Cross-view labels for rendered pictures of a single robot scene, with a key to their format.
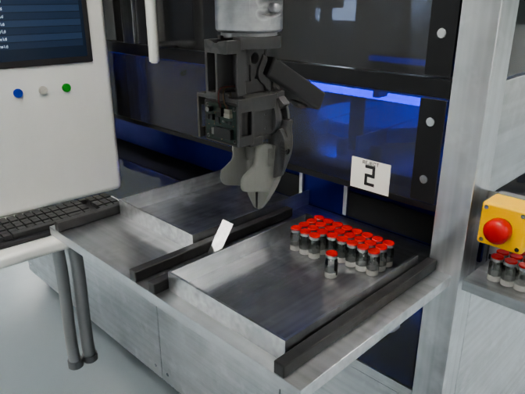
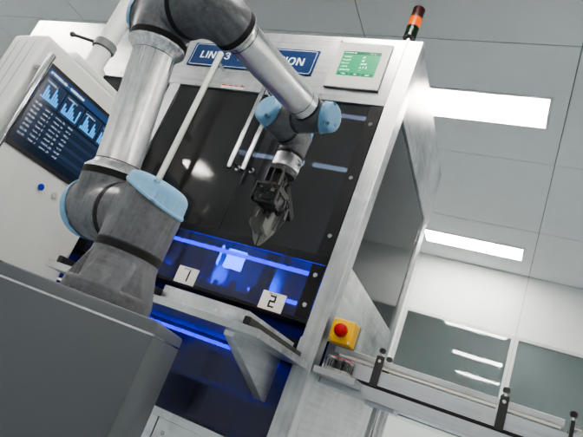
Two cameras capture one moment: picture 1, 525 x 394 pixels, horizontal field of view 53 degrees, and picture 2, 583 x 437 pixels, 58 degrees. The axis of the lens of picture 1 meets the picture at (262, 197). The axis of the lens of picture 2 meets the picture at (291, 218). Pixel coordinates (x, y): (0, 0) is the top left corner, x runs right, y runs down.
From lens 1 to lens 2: 0.94 m
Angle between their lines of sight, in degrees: 44
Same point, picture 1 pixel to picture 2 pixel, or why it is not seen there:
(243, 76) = (280, 180)
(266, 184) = (267, 231)
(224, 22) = (281, 159)
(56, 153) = (32, 239)
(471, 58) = (341, 248)
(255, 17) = (294, 163)
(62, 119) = (50, 220)
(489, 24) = (352, 236)
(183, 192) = not seen: hidden behind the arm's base
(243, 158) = (258, 219)
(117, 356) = not seen: outside the picture
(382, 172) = (280, 299)
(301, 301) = not seen: hidden behind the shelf
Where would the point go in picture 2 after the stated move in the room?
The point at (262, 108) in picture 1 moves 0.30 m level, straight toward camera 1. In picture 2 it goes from (283, 196) to (340, 166)
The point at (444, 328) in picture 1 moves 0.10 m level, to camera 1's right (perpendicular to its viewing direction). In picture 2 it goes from (295, 399) to (324, 410)
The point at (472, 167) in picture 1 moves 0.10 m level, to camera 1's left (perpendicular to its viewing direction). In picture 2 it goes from (332, 299) to (304, 286)
